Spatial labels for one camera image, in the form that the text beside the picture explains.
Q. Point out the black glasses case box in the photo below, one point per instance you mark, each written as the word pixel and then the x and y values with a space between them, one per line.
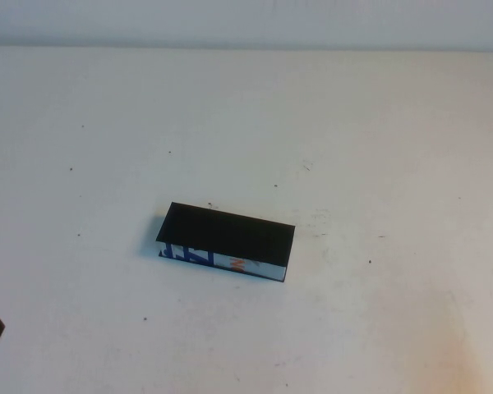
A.
pixel 230 234

